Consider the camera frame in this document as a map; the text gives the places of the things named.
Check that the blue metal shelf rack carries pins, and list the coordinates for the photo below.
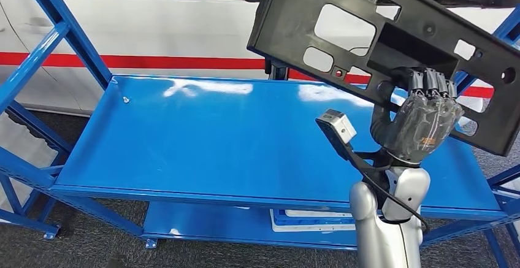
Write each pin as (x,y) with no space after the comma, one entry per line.
(203,136)

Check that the black plastic panel part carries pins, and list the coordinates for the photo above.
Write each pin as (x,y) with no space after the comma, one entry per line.
(292,14)

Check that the white plastic bin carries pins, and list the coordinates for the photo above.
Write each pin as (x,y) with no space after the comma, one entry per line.
(313,228)

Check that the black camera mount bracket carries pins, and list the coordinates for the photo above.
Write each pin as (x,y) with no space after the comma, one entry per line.
(345,148)

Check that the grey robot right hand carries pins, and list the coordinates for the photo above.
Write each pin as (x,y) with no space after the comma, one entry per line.
(422,124)

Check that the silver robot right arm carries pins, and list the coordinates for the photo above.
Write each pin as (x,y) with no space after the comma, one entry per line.
(378,233)

